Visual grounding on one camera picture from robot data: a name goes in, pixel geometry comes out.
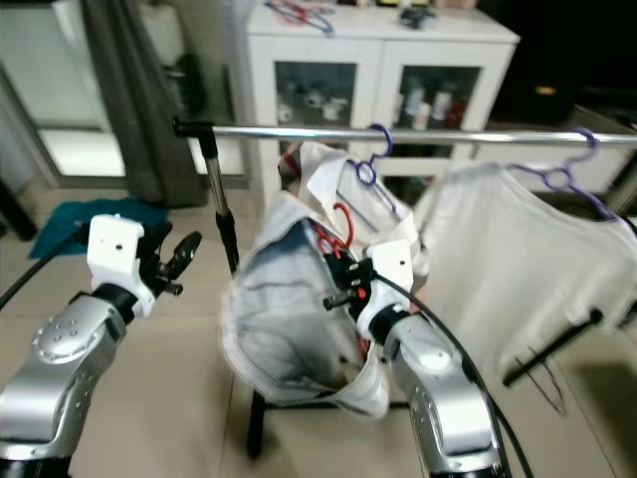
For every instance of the white shorts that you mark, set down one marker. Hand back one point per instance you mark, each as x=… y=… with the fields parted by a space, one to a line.
x=279 y=319

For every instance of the purple plastic clothes hanger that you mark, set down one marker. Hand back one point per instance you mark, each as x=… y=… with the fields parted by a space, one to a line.
x=386 y=134
x=557 y=179

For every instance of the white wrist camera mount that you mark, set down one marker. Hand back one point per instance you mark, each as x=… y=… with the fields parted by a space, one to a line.
x=117 y=249
x=390 y=264

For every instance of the small black object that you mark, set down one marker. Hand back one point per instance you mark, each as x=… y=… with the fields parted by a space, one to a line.
x=418 y=16

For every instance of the glass sliding door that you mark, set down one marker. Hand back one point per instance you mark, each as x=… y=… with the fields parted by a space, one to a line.
x=50 y=80

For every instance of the white t-shirt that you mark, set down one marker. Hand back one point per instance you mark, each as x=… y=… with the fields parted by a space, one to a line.
x=518 y=269

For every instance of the grey curtain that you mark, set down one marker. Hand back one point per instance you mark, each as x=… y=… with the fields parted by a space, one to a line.
x=139 y=100

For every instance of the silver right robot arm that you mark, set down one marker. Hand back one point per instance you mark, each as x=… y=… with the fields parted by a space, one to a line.
x=438 y=398

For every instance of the metal clothes rack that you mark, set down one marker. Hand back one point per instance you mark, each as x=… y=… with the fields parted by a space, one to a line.
x=289 y=131

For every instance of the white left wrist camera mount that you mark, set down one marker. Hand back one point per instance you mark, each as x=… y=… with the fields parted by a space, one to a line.
x=117 y=249

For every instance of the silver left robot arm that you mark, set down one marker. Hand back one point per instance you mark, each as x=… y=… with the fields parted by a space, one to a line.
x=60 y=388

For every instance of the teal floor mat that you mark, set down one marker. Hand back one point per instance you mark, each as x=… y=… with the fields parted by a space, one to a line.
x=70 y=224

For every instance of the white glass-front cabinet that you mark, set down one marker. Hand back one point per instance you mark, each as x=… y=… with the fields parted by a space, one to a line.
x=388 y=45

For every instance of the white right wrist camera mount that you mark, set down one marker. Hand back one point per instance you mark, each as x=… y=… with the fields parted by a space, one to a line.
x=390 y=264

